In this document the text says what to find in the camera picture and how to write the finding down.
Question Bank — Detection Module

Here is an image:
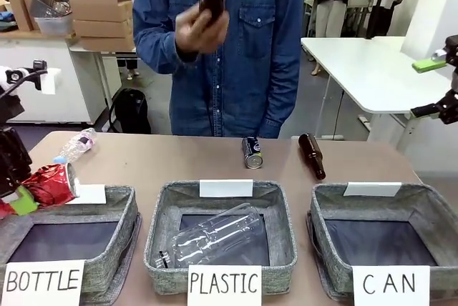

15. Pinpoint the paper sign CAN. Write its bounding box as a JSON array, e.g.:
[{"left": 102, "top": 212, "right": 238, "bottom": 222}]
[{"left": 351, "top": 265, "right": 432, "bottom": 306}]

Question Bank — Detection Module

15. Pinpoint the grey fabric basket plastic sign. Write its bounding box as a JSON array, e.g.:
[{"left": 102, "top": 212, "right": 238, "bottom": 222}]
[{"left": 143, "top": 179, "right": 298, "bottom": 291}]

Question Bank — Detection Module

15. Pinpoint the white cabinet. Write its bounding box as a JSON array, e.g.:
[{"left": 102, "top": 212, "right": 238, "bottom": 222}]
[{"left": 0, "top": 35, "right": 110, "bottom": 125}]

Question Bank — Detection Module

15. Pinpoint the dark wire mesh basket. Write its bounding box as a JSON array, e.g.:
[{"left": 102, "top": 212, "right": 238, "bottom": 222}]
[{"left": 29, "top": 0, "right": 74, "bottom": 19}]

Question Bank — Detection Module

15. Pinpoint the grey fabric basket can sign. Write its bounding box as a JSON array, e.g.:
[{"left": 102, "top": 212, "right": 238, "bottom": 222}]
[{"left": 306, "top": 182, "right": 458, "bottom": 302}]

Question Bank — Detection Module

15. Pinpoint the clear plastic storage bin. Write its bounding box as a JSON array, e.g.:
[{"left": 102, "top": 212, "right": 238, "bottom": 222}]
[{"left": 34, "top": 14, "right": 77, "bottom": 36}]

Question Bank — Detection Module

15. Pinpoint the black cable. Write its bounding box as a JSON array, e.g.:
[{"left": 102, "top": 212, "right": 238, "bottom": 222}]
[{"left": 0, "top": 69, "right": 48, "bottom": 100}]

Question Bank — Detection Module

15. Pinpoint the person's right hand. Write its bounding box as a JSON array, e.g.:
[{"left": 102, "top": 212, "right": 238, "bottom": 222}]
[{"left": 175, "top": 8, "right": 230, "bottom": 55}]

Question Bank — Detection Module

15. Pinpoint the small brown cardboard box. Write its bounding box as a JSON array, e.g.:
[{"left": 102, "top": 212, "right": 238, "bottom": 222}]
[{"left": 8, "top": 0, "right": 41, "bottom": 32}]

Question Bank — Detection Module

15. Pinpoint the grey fabric basket bottle sign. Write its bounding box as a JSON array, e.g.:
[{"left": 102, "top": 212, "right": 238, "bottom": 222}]
[{"left": 0, "top": 184, "right": 141, "bottom": 302}]

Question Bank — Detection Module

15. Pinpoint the paper sign PLASTIC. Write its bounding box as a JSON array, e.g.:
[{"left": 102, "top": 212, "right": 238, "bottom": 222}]
[{"left": 186, "top": 264, "right": 263, "bottom": 306}]

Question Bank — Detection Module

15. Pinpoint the black clamp mount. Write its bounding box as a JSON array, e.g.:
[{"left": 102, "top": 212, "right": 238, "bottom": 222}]
[{"left": 32, "top": 59, "right": 49, "bottom": 92}]

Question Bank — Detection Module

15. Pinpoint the white desk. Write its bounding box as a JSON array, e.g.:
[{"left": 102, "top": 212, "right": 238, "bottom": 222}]
[{"left": 300, "top": 35, "right": 458, "bottom": 159}]

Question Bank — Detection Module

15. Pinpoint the person's right forearm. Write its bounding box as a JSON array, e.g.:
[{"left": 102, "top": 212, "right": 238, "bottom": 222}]
[{"left": 132, "top": 16, "right": 187, "bottom": 75}]

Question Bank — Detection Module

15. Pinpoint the white block on clamp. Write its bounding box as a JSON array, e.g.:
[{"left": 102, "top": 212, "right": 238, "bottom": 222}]
[{"left": 40, "top": 67, "right": 62, "bottom": 95}]

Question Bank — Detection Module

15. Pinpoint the crushed red can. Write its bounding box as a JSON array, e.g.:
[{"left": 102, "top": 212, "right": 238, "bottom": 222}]
[{"left": 21, "top": 162, "right": 80, "bottom": 209}]

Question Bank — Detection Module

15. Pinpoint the black blue drink can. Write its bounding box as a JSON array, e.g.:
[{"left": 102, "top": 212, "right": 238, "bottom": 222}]
[{"left": 241, "top": 136, "right": 265, "bottom": 169}]

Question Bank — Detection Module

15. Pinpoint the blank white card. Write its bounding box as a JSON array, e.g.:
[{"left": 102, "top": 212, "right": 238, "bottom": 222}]
[
  {"left": 65, "top": 183, "right": 107, "bottom": 205},
  {"left": 198, "top": 178, "right": 254, "bottom": 199},
  {"left": 343, "top": 181, "right": 403, "bottom": 197}
]

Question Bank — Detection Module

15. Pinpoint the large clear plastic bottle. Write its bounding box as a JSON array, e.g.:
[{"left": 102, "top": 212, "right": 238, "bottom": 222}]
[{"left": 154, "top": 202, "right": 266, "bottom": 270}]

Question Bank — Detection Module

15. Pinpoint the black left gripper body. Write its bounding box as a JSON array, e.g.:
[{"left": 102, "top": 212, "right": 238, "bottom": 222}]
[{"left": 0, "top": 127, "right": 33, "bottom": 200}]

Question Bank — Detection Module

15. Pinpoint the black backpack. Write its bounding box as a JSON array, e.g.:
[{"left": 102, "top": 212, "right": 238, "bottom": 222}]
[{"left": 107, "top": 87, "right": 152, "bottom": 135}]

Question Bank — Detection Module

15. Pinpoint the paper sign BOTTLE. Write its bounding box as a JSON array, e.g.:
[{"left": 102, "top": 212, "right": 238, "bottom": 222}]
[{"left": 0, "top": 259, "right": 87, "bottom": 306}]

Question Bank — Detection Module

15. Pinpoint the person's blue denim shirt torso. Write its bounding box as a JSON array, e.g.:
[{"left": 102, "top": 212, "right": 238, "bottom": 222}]
[{"left": 132, "top": 0, "right": 306, "bottom": 139}]

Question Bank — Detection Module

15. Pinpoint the open cardboard box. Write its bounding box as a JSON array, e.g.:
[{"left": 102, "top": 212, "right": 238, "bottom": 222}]
[{"left": 67, "top": 0, "right": 135, "bottom": 23}]

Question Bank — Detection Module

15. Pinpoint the crumpled pink-label water bottle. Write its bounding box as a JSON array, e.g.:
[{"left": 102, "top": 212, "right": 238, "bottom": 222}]
[{"left": 53, "top": 127, "right": 99, "bottom": 164}]

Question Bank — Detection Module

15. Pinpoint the person's left forearm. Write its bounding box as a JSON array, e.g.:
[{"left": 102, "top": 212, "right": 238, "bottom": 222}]
[{"left": 256, "top": 44, "right": 306, "bottom": 139}]

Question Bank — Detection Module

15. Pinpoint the flat cardboard box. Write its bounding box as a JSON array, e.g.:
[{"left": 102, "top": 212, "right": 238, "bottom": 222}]
[
  {"left": 72, "top": 18, "right": 135, "bottom": 39},
  {"left": 76, "top": 35, "right": 137, "bottom": 51}
]

